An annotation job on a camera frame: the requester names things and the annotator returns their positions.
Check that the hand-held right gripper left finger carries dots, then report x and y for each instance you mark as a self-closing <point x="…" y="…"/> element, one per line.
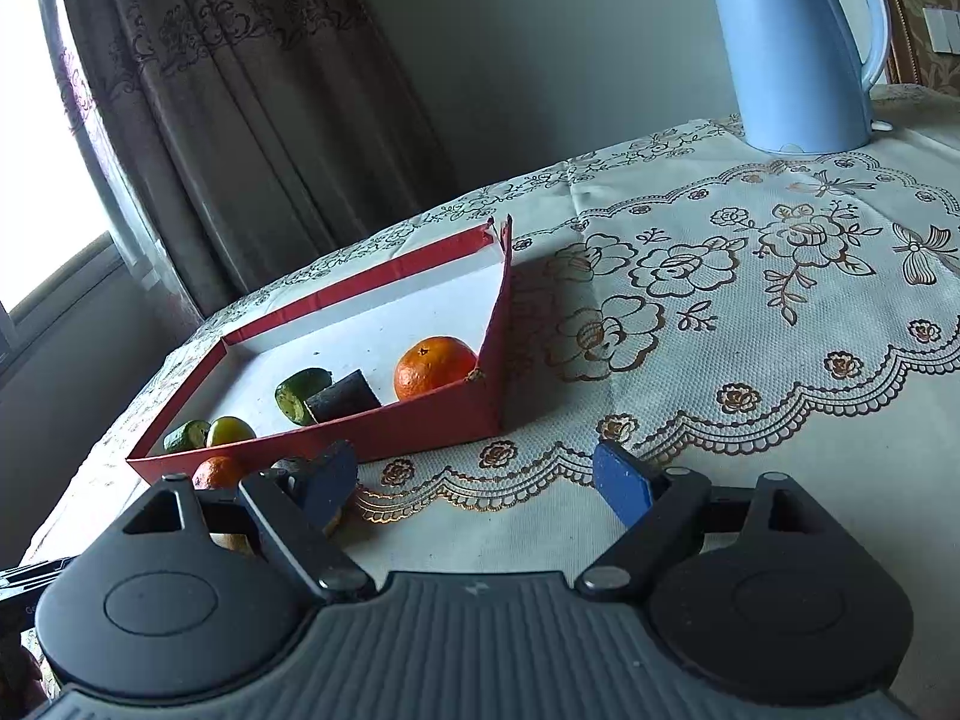
<point x="330" y="484"/>

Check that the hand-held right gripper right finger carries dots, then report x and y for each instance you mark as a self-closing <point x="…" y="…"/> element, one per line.
<point x="622" y="480"/>

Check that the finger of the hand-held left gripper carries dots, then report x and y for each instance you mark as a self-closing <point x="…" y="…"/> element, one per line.
<point x="30" y="571"/>

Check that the dark eggplant piece front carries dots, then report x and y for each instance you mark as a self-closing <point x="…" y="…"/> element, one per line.
<point x="345" y="394"/>

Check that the large green cucumber piece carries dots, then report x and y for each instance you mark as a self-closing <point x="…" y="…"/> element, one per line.
<point x="296" y="397"/>

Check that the orange tangerine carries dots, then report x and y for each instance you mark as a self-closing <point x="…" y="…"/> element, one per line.
<point x="431" y="371"/>
<point x="219" y="472"/>

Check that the yellow green round fruit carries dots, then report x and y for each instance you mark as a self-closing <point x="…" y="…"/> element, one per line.
<point x="231" y="431"/>

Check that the small green cucumber piece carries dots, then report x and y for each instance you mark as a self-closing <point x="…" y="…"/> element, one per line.
<point x="184" y="437"/>

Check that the red cardboard box tray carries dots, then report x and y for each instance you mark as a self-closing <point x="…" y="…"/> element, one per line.
<point x="375" y="330"/>

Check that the brown embroidered curtain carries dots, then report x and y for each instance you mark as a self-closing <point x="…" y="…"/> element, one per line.
<point x="262" y="127"/>

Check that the sheer lace curtain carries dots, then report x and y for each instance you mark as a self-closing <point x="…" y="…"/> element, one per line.
<point x="97" y="135"/>

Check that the window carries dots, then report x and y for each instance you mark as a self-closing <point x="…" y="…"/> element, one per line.
<point x="37" y="127"/>

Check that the light blue electric kettle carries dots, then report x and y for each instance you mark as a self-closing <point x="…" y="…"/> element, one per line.
<point x="780" y="52"/>

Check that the white wall switch panel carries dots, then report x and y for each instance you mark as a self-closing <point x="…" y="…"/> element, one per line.
<point x="943" y="30"/>

